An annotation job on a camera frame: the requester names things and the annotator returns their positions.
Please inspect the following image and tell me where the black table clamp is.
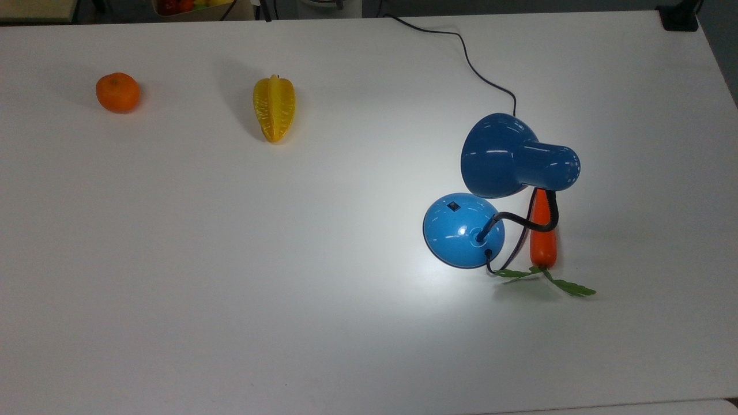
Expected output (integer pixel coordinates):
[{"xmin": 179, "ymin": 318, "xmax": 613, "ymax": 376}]
[{"xmin": 656, "ymin": 0, "xmax": 702, "ymax": 32}]

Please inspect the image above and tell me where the wooden board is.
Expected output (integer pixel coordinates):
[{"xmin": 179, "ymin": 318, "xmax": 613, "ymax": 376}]
[{"xmin": 0, "ymin": 0, "xmax": 79, "ymax": 24}]

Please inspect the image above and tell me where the orange toy carrot with leaves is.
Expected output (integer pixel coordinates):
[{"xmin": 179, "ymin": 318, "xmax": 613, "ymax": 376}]
[{"xmin": 494, "ymin": 189, "xmax": 597, "ymax": 297}]

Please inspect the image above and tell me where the dark lamp power cable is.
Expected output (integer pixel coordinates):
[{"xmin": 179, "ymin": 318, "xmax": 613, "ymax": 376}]
[{"xmin": 383, "ymin": 14, "xmax": 537, "ymax": 275}]

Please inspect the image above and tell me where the orange toy tangerine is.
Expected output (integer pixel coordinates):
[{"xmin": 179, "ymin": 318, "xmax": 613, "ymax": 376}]
[{"xmin": 96, "ymin": 72, "xmax": 141, "ymax": 114}]

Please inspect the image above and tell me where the blue desk lamp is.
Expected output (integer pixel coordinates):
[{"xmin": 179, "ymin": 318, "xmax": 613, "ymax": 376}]
[{"xmin": 423, "ymin": 112, "xmax": 581, "ymax": 270}]

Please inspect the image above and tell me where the yellow toy starfruit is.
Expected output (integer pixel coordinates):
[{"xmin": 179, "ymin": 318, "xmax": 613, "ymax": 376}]
[{"xmin": 253, "ymin": 74, "xmax": 296, "ymax": 144}]

